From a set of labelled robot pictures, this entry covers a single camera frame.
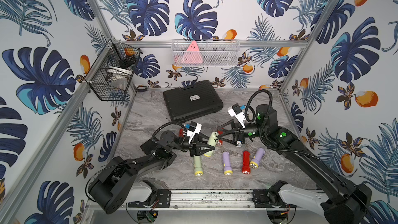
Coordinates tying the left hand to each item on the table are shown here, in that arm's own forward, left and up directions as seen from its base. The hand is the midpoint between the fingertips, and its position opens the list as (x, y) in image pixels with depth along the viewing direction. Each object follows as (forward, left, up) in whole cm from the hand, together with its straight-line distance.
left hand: (213, 144), depth 65 cm
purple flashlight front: (-2, -9, -23) cm, 25 cm away
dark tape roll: (+56, +55, -25) cm, 82 cm away
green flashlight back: (0, +1, +4) cm, 4 cm away
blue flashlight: (+13, -17, -23) cm, 31 cm away
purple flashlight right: (+2, -24, -23) cm, 33 cm away
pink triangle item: (+51, +13, +9) cm, 53 cm away
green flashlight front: (-4, +6, -23) cm, 24 cm away
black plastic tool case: (+42, +8, -19) cm, 47 cm away
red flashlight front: (+2, -20, -24) cm, 31 cm away
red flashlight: (-1, -2, +6) cm, 6 cm away
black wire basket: (+33, +58, +4) cm, 67 cm away
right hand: (+4, -2, +4) cm, 6 cm away
